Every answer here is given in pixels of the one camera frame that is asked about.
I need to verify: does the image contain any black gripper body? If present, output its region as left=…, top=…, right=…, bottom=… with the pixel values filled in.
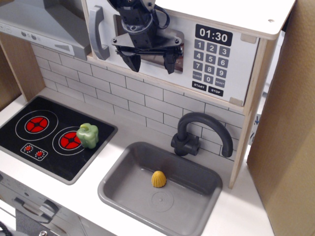
left=111, top=14, right=184, bottom=56

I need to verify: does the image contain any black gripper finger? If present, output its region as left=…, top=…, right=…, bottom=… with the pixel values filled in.
left=119, top=51, right=141, bottom=72
left=163, top=54, right=176, bottom=74

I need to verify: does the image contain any white toy microwave door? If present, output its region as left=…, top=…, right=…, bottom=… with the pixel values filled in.
left=86, top=0, right=260, bottom=107

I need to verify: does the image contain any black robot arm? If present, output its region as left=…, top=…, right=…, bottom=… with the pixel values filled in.
left=109, top=0, right=183, bottom=74

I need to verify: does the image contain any white wooden microwave cabinet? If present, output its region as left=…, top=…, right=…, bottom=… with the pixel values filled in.
left=83, top=0, right=294, bottom=186

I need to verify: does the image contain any grey toy range hood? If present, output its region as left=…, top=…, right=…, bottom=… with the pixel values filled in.
left=0, top=0, right=92, bottom=60

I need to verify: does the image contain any green toy bell pepper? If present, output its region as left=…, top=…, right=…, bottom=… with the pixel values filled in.
left=76, top=123, right=99, bottom=149

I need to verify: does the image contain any dark grey toy faucet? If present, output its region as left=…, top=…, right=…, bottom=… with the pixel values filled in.
left=171, top=112, right=233, bottom=157

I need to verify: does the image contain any black toy stovetop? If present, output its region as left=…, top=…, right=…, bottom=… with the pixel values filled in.
left=0, top=96, right=118, bottom=185

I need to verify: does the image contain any yellow toy corn piece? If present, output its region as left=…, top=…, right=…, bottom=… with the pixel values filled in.
left=151, top=171, right=167, bottom=188

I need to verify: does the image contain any grey toy sink basin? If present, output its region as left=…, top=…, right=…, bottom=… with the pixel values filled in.
left=97, top=142, right=222, bottom=236

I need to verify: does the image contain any brown cardboard box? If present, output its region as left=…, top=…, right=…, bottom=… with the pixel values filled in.
left=247, top=0, right=315, bottom=236

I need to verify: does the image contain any grey toy oven front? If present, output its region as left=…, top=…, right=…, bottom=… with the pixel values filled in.
left=0, top=172, right=113, bottom=236

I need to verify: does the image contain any grey microwave door handle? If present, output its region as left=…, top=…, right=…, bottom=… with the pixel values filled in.
left=88, top=5, right=110, bottom=60

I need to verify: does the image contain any grey oven door handle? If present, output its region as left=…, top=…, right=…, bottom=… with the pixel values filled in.
left=12, top=197, right=59, bottom=224

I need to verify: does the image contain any grey metal bracket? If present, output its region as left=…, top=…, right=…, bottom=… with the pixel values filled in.
left=15, top=209, right=56, bottom=236

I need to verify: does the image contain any black braided cable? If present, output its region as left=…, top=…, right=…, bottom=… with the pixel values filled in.
left=0, top=221, right=13, bottom=236

